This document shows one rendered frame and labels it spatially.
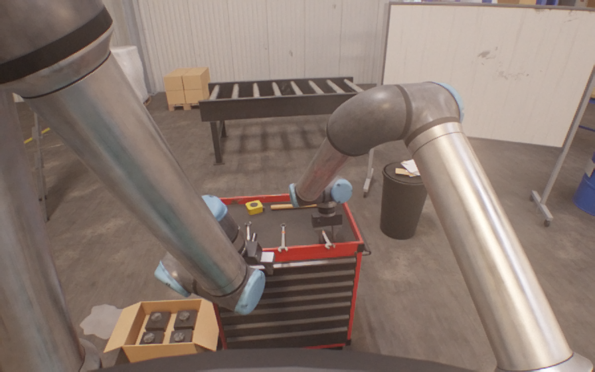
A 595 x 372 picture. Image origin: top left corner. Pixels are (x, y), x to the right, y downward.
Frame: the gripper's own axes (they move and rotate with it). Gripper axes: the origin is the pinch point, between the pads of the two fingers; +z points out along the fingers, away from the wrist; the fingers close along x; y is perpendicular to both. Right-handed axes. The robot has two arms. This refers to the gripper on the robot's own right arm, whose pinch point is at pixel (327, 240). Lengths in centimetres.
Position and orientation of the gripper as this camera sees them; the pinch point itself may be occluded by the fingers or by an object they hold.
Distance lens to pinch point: 140.7
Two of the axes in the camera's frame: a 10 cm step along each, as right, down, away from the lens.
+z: 0.5, 9.5, 3.1
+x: 9.9, -0.9, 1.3
